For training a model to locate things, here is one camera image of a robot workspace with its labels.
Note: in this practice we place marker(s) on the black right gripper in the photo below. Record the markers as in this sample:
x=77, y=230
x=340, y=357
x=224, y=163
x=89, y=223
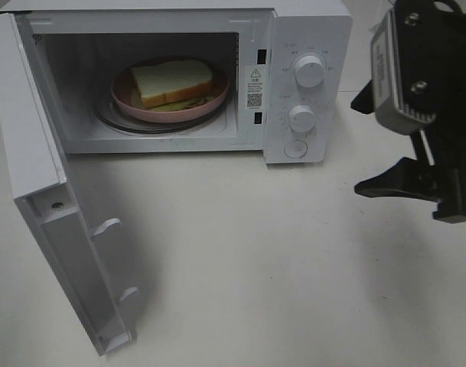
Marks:
x=437, y=175

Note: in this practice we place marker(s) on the upper white power knob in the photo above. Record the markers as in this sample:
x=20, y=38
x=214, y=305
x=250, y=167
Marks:
x=309, y=70

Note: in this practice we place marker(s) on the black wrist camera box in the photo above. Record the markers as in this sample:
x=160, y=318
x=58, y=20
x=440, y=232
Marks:
x=418, y=67

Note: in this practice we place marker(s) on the white microwave door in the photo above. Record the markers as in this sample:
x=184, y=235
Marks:
x=43, y=191

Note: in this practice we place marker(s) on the round white door button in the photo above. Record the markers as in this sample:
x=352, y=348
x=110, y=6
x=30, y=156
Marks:
x=296, y=149

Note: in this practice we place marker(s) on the glass microwave turntable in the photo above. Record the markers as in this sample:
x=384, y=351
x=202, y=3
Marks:
x=109, y=113

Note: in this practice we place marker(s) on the white timer knob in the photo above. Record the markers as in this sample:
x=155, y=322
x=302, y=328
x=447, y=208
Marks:
x=301, y=118

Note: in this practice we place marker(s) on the white microwave oven body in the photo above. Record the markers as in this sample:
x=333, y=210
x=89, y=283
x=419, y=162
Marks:
x=87, y=44

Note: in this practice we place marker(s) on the pink round plate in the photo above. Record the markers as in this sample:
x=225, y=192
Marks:
x=127, y=97

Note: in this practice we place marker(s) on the white warning label sticker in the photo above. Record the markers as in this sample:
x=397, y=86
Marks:
x=255, y=83

